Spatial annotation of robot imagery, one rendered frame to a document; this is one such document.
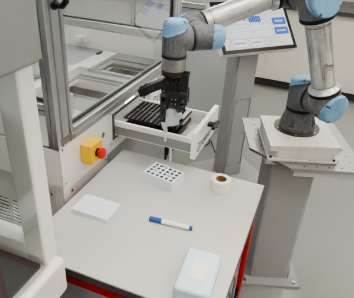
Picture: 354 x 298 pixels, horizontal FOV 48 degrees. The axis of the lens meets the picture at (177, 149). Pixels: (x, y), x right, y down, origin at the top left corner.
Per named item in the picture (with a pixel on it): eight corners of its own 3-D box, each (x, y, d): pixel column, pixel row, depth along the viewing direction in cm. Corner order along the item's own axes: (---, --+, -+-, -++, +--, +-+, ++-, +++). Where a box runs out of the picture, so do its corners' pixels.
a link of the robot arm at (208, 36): (212, 18, 126) (180, 19, 122) (229, 26, 117) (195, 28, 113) (210, 43, 129) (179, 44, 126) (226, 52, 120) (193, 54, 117)
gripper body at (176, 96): (184, 113, 123) (187, 76, 117) (157, 109, 125) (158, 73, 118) (188, 103, 130) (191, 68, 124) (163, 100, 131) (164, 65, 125)
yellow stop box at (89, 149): (104, 156, 140) (103, 138, 136) (93, 166, 134) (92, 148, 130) (92, 153, 141) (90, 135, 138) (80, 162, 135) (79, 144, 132)
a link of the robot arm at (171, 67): (158, 58, 116) (164, 51, 123) (158, 74, 119) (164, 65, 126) (183, 61, 115) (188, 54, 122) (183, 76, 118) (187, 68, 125)
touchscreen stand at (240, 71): (277, 191, 271) (310, 44, 220) (222, 207, 253) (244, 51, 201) (236, 156, 309) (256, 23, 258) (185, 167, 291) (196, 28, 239)
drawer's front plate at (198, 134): (216, 128, 168) (219, 104, 163) (193, 160, 145) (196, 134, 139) (212, 127, 169) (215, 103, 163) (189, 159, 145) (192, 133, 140)
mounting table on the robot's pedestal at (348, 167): (327, 143, 199) (333, 122, 193) (360, 197, 160) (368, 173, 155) (238, 138, 199) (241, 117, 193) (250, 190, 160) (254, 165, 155)
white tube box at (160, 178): (183, 181, 143) (184, 172, 141) (171, 192, 137) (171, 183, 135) (155, 169, 148) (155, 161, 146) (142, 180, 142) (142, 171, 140)
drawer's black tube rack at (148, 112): (190, 125, 165) (192, 110, 162) (175, 143, 151) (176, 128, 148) (142, 114, 172) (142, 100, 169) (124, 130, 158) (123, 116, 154)
